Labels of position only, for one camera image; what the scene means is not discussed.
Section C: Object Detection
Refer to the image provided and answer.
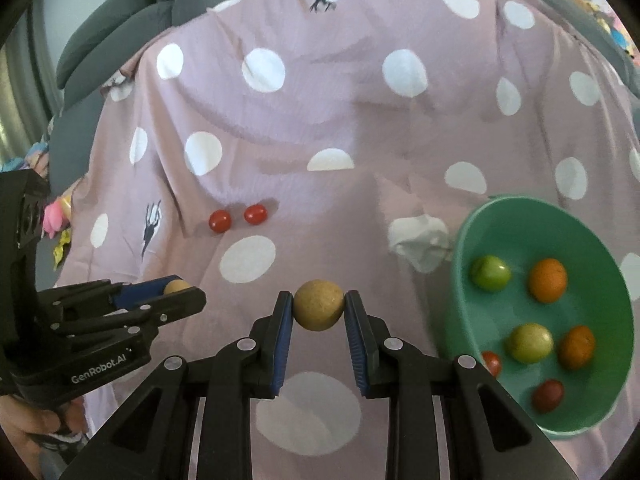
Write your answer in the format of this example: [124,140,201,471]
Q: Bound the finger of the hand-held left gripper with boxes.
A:
[50,287,207,341]
[37,275,186,311]

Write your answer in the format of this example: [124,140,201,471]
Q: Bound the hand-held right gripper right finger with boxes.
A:
[344,290,581,480]

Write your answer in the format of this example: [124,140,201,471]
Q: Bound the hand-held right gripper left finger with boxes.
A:
[60,290,296,480]

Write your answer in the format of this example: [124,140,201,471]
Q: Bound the green round fruit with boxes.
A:
[470,255,513,293]

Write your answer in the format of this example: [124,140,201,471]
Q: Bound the yellow-green round fruit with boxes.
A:
[507,323,555,365]

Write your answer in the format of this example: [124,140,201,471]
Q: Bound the orange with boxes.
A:
[557,325,597,372]
[528,258,569,304]

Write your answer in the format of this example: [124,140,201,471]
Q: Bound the green plastic bowl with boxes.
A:
[442,196,635,442]

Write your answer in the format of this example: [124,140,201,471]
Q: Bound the person's left hand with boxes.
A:
[0,395,88,480]

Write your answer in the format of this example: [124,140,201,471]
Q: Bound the yellow toy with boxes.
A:
[52,230,71,268]

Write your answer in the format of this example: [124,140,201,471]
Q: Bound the pink plush toy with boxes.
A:
[42,195,73,238]

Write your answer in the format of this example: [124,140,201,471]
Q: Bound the pastel plush toy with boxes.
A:
[0,142,51,173]

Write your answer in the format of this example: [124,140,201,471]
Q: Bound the pink polka dot blanket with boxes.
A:
[52,0,640,480]

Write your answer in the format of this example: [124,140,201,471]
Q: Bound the grey curtain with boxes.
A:
[0,5,56,151]

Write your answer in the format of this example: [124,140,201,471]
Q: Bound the grey sofa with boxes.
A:
[47,0,640,201]

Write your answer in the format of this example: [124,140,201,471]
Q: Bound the pile of plush toys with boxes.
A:
[540,0,640,63]

